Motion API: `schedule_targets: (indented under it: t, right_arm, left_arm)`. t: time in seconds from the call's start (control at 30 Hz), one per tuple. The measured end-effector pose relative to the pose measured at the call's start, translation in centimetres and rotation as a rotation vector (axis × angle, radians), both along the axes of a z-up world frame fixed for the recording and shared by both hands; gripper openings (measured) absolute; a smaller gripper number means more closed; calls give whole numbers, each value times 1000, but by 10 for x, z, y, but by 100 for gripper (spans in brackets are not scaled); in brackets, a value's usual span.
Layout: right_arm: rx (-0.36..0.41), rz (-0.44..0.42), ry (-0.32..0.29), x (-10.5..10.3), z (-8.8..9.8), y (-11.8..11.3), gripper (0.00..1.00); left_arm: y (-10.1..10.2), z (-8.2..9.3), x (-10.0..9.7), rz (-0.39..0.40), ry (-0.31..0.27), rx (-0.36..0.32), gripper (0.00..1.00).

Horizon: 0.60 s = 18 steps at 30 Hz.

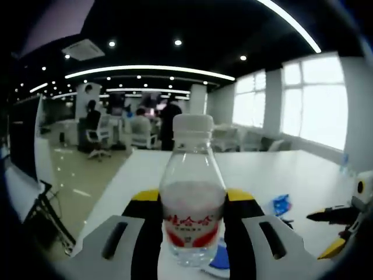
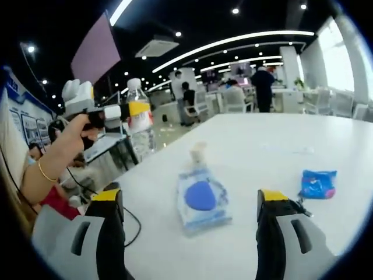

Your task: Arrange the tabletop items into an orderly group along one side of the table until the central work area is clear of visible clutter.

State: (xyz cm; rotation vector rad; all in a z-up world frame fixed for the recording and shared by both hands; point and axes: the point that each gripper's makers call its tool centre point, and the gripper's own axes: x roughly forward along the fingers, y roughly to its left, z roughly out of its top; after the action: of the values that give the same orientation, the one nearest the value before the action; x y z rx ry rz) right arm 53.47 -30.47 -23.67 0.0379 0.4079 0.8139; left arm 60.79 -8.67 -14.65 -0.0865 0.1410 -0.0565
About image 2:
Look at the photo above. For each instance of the side desk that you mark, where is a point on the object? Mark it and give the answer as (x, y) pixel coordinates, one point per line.
(110, 148)

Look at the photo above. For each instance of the clear plastic bottle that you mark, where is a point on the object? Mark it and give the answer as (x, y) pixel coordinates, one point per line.
(141, 122)

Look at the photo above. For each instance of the ceiling air vent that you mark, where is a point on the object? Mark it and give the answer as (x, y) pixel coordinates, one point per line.
(157, 46)

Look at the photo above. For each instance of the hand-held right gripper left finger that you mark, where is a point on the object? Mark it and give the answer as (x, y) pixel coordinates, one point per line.
(110, 233)

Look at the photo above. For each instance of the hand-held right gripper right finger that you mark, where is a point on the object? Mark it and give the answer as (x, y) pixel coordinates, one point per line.
(271, 239)

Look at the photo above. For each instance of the white table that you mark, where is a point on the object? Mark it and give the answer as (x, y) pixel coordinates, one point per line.
(277, 140)

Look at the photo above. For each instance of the person's left hand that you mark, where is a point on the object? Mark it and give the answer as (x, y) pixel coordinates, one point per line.
(70, 137)

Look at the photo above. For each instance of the blue wall poster board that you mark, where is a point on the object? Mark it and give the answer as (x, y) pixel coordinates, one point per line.
(26, 116)

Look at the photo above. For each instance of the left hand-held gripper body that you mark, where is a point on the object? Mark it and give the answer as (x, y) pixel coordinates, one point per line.
(78, 96)

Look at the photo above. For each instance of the white mesh office chair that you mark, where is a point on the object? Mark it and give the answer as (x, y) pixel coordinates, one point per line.
(196, 106)

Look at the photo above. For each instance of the potted green plant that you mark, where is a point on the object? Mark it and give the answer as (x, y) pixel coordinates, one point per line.
(299, 82)

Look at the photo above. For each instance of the blue pad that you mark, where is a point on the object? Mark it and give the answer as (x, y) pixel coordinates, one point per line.
(201, 198)

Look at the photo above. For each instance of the blue wipes packet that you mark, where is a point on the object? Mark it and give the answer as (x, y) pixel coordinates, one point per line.
(317, 185)

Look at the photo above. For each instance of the pink wall screen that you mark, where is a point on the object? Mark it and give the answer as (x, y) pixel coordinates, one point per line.
(96, 52)

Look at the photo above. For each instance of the white paper cup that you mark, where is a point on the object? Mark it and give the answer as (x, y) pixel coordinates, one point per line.
(198, 153)

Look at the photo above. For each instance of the person's grey clothing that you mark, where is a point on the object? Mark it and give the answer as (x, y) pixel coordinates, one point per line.
(43, 227)

